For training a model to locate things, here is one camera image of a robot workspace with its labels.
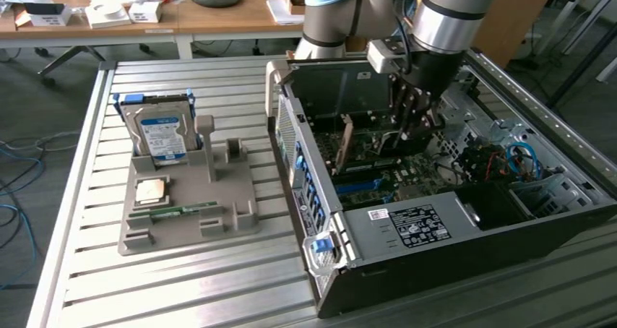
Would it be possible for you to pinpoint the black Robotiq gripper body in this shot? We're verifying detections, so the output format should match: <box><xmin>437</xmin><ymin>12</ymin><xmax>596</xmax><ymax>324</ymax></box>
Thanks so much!
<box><xmin>401</xmin><ymin>48</ymin><xmax>467</xmax><ymax>102</ymax></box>

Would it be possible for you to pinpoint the black low-profile graphics card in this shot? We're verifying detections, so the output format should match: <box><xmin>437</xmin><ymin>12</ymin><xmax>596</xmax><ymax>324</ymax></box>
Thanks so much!
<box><xmin>333</xmin><ymin>113</ymin><xmax>432</xmax><ymax>172</ymax></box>

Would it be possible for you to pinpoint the perforated metal drive cage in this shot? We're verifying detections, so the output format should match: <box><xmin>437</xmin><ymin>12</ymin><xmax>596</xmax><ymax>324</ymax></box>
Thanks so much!
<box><xmin>431</xmin><ymin>87</ymin><xmax>507</xmax><ymax>184</ymax></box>

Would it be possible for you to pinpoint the installed dark RAM stick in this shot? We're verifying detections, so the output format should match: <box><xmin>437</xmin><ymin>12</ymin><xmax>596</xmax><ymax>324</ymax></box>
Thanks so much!
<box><xmin>336</xmin><ymin>157</ymin><xmax>401</xmax><ymax>172</ymax></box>

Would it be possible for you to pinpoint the green motherboard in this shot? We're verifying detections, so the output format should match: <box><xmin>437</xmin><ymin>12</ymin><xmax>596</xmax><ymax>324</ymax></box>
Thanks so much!
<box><xmin>309</xmin><ymin>120</ymin><xmax>463</xmax><ymax>212</ymax></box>

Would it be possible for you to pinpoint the blue expansion slot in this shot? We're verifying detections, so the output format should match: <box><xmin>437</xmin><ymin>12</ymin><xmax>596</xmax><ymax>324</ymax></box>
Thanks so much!
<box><xmin>335</xmin><ymin>178</ymin><xmax>385</xmax><ymax>196</ymax></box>

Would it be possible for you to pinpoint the wooden cabinet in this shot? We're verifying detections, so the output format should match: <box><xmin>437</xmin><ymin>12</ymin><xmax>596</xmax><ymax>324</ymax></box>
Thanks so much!
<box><xmin>412</xmin><ymin>0</ymin><xmax>563</xmax><ymax>69</ymax></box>

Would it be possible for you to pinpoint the grey power supply unit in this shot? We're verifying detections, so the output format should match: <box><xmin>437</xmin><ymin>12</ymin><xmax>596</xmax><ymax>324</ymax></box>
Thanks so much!
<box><xmin>341</xmin><ymin>192</ymin><xmax>483</xmax><ymax>261</ymax></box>

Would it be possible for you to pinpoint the grey metal disk bay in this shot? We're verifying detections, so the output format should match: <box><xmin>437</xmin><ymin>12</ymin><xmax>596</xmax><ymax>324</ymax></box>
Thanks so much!
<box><xmin>507</xmin><ymin>174</ymin><xmax>596</xmax><ymax>220</ymax></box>

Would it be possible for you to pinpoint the white paper booklet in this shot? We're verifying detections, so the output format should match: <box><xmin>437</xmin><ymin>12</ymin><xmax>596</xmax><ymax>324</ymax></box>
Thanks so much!
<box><xmin>265</xmin><ymin>0</ymin><xmax>305</xmax><ymax>26</ymax></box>

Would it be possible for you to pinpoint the blue case side latch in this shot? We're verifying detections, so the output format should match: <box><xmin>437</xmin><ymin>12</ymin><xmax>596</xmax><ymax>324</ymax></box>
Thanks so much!
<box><xmin>309</xmin><ymin>236</ymin><xmax>333</xmax><ymax>254</ymax></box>

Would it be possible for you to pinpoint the black open PC case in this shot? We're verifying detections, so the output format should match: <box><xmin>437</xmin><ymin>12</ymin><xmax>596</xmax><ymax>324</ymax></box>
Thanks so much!
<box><xmin>264</xmin><ymin>48</ymin><xmax>617</xmax><ymax>320</ymax></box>

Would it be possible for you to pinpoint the wooden office desk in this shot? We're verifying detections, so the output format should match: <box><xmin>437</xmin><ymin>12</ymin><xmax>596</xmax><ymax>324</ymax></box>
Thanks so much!
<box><xmin>0</xmin><ymin>0</ymin><xmax>180</xmax><ymax>51</ymax></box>
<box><xmin>174</xmin><ymin>0</ymin><xmax>441</xmax><ymax>60</ymax></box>

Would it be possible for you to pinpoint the grey plastic parts rack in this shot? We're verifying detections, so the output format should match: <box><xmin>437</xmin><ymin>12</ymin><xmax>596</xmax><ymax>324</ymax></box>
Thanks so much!
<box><xmin>116</xmin><ymin>114</ymin><xmax>264</xmax><ymax>257</ymax></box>

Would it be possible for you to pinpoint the hard disk in blue caddy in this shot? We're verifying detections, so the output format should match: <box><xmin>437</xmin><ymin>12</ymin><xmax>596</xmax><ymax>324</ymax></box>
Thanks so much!
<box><xmin>112</xmin><ymin>88</ymin><xmax>202</xmax><ymax>167</ymax></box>

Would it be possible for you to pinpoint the green loose RAM stick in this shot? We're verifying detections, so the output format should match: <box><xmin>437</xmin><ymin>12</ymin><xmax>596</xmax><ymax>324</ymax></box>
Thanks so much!
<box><xmin>126</xmin><ymin>201</ymin><xmax>220</xmax><ymax>220</ymax></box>

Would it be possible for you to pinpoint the silver CPU chip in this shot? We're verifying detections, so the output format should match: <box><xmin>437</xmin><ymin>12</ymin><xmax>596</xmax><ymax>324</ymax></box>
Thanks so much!
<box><xmin>133</xmin><ymin>178</ymin><xmax>169</xmax><ymax>205</ymax></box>

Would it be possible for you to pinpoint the small white labelled box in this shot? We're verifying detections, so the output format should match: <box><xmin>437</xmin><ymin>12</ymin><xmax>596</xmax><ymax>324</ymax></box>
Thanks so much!
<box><xmin>126</xmin><ymin>1</ymin><xmax>162</xmax><ymax>24</ymax></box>

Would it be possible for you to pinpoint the white tape roll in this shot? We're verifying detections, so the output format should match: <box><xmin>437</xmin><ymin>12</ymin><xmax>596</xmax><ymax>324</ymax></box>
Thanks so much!
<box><xmin>92</xmin><ymin>0</ymin><xmax>125</xmax><ymax>18</ymax></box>

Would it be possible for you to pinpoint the flat white box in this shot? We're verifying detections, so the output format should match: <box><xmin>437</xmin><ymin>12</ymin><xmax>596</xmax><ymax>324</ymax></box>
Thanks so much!
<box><xmin>85</xmin><ymin>3</ymin><xmax>132</xmax><ymax>30</ymax></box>

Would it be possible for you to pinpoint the black wheeled stand base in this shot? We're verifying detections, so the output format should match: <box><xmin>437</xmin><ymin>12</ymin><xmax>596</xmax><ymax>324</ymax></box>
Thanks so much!
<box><xmin>35</xmin><ymin>44</ymin><xmax>106</xmax><ymax>87</ymax></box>

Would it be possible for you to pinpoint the white labelled cardboard box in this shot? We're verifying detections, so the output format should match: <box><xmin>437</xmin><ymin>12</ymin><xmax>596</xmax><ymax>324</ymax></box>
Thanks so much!
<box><xmin>25</xmin><ymin>6</ymin><xmax>73</xmax><ymax>27</ymax></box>

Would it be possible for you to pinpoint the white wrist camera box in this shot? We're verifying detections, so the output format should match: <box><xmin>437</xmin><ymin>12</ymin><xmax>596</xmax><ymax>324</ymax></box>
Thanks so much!
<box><xmin>365</xmin><ymin>38</ymin><xmax>413</xmax><ymax>74</ymax></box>

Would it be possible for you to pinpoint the black camera cable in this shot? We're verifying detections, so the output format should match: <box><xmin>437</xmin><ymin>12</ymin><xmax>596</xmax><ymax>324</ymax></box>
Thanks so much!
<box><xmin>389</xmin><ymin>0</ymin><xmax>416</xmax><ymax>72</ymax></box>

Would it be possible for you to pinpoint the red power wire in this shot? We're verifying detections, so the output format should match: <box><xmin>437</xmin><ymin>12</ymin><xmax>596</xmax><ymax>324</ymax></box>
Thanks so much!
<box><xmin>483</xmin><ymin>150</ymin><xmax>507</xmax><ymax>181</ymax></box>

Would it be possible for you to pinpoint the blue SATA wire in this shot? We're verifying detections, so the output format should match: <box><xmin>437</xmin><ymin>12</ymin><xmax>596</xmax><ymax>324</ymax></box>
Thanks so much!
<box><xmin>507</xmin><ymin>142</ymin><xmax>546</xmax><ymax>183</ymax></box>

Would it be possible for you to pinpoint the grey floor cable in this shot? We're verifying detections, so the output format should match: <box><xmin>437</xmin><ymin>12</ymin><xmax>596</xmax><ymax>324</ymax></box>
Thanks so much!
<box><xmin>0</xmin><ymin>131</ymin><xmax>81</xmax><ymax>154</ymax></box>

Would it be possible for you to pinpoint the blue floor cable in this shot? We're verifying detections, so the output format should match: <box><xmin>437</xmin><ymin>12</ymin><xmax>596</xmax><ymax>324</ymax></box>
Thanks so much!
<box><xmin>0</xmin><ymin>139</ymin><xmax>45</xmax><ymax>289</ymax></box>

